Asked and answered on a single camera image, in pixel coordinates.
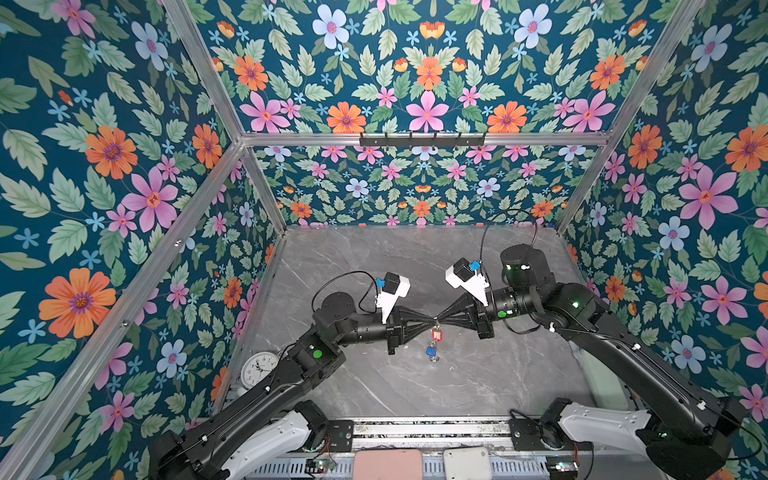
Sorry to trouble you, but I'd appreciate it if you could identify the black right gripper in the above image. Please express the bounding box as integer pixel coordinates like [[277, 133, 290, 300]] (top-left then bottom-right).
[[435, 289, 537, 340]]

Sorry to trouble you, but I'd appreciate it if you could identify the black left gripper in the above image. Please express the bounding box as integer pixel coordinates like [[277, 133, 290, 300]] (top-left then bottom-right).
[[334, 303, 439, 356]]

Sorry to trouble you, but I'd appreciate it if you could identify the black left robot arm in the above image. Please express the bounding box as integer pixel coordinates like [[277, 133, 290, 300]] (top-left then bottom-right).
[[148, 292, 434, 479]]

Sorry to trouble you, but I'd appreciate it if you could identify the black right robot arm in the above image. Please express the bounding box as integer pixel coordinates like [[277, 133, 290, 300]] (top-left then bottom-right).
[[437, 244, 746, 479]]

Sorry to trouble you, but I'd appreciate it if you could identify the pink box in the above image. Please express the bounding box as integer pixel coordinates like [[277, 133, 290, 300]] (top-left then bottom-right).
[[352, 449, 423, 480]]

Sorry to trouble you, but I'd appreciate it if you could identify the white box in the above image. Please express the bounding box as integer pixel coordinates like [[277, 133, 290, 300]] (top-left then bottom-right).
[[443, 447, 493, 480]]

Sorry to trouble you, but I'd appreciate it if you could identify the white analog alarm clock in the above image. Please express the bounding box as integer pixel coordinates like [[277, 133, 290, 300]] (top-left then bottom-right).
[[240, 351, 279, 390]]

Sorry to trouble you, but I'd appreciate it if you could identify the green circuit board left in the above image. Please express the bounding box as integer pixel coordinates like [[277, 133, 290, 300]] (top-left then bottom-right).
[[304, 459, 337, 476]]

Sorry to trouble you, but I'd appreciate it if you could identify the green circuit board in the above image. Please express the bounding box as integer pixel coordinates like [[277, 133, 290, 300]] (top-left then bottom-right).
[[546, 459, 579, 480], [304, 459, 337, 476]]

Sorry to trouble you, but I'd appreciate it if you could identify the green circuit board right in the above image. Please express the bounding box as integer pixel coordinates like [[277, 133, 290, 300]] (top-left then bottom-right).
[[546, 459, 579, 480]]

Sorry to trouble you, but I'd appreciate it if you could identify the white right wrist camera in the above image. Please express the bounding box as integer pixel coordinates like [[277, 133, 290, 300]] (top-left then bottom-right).
[[445, 258, 490, 306]]

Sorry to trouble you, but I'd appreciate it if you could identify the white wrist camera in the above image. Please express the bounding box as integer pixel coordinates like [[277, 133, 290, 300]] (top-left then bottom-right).
[[375, 272, 411, 324], [445, 258, 490, 306]]

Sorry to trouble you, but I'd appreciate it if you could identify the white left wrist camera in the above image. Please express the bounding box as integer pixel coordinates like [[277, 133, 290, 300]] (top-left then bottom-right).
[[375, 272, 411, 324]]

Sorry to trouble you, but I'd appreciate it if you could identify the right camera cable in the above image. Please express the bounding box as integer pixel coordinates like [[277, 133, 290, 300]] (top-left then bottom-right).
[[478, 208, 540, 265]]

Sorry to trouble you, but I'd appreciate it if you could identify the aluminium front rail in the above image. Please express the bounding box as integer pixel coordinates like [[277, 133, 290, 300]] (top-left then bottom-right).
[[197, 416, 679, 456]]

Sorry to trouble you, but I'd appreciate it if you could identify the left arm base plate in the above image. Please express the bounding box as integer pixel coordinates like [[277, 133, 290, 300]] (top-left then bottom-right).
[[311, 419, 355, 454]]

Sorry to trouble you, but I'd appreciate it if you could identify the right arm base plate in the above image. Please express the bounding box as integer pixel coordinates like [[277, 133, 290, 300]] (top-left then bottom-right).
[[508, 417, 592, 453]]

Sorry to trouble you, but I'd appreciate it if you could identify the black wall hook rail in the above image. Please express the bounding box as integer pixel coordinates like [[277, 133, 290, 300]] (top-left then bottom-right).
[[358, 132, 486, 149]]

